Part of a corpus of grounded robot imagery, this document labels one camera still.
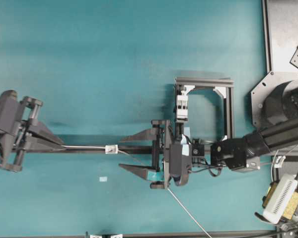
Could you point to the white bracket with hole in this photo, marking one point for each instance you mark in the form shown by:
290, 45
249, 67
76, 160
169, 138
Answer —
111, 149

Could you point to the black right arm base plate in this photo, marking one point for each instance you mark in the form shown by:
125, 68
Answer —
275, 99

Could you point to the bottom edge black rail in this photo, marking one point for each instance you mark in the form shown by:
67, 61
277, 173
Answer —
225, 234

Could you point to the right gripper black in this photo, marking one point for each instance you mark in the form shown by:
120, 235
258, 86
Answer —
160, 154

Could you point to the white perforated power box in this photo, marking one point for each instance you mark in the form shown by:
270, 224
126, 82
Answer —
281, 202

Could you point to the long black aluminium rail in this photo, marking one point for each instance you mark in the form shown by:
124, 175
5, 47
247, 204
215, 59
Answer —
135, 150

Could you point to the small light tape patch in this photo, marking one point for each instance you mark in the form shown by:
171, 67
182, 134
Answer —
103, 179

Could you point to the white cable clip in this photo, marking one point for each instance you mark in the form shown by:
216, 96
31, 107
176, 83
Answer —
279, 160

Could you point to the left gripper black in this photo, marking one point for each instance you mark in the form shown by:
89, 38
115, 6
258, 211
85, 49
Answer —
12, 129

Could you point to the black square aluminium frame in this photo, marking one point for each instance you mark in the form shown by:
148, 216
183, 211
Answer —
222, 86

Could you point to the white clamp block on frame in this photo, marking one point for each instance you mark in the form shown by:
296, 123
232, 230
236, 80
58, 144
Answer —
181, 113

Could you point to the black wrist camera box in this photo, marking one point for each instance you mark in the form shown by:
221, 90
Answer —
180, 162

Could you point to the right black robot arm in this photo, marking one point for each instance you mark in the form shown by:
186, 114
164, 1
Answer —
242, 154

